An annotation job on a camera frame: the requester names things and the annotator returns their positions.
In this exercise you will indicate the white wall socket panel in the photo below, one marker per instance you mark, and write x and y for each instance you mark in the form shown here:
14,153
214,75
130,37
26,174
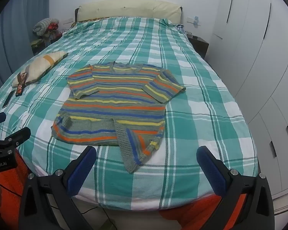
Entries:
190,20

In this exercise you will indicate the white wardrobe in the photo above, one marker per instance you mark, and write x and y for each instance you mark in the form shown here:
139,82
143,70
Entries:
254,52

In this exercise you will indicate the blue wall plug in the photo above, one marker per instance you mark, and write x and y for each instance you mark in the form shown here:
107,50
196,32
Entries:
196,19

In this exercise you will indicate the green plaid blanket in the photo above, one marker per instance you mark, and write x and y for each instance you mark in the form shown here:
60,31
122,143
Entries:
201,115

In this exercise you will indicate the cream patterned pillow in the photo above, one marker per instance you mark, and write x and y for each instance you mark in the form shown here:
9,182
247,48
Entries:
43,63

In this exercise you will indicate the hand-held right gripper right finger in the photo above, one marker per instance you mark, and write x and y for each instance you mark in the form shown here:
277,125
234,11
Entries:
212,175

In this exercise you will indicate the dark wooden nightstand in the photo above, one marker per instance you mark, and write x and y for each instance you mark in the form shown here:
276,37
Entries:
200,45

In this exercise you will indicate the striped knitted sweater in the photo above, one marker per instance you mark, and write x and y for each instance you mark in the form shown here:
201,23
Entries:
115,100

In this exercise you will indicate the cream padded headboard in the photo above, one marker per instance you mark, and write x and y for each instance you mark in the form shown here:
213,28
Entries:
124,9

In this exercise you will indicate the blue curtain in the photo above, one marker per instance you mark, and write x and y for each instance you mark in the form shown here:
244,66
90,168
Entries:
16,24

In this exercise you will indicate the blue checked cloth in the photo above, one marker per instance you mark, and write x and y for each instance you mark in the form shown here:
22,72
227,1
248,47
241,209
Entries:
178,26

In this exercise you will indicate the pile of clothes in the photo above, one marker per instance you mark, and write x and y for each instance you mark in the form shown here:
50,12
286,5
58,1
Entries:
39,44

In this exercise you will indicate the black phone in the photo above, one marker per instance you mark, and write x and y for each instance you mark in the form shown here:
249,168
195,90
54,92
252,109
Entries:
8,100

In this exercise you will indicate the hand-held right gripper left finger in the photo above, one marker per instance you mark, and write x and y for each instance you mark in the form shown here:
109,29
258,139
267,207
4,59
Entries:
82,172

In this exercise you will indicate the brown printed packet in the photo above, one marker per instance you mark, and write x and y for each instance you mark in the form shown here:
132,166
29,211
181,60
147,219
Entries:
21,86

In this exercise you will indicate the white wall socket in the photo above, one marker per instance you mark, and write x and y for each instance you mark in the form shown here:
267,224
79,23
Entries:
68,20

